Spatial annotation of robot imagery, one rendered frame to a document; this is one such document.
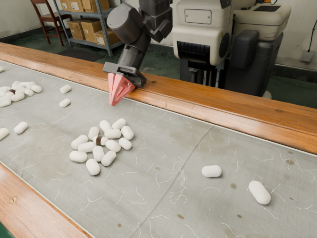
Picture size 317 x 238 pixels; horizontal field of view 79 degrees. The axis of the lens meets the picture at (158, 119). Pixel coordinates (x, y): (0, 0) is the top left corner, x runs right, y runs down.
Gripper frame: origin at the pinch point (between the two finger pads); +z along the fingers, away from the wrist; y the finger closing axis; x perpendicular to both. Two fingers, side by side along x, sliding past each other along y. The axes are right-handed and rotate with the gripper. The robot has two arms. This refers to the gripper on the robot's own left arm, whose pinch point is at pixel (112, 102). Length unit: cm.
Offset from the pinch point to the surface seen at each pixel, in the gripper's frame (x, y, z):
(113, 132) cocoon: -5.4, 8.1, 6.6
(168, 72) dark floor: 157, -76, -74
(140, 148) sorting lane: -3.7, 14.5, 7.4
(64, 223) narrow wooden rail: -16.6, 15.0, 19.7
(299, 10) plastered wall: 132, 35, -142
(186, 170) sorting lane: -4.0, 24.9, 7.7
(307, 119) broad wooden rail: 6.5, 41.2, -9.8
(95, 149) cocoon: -8.8, 8.3, 10.7
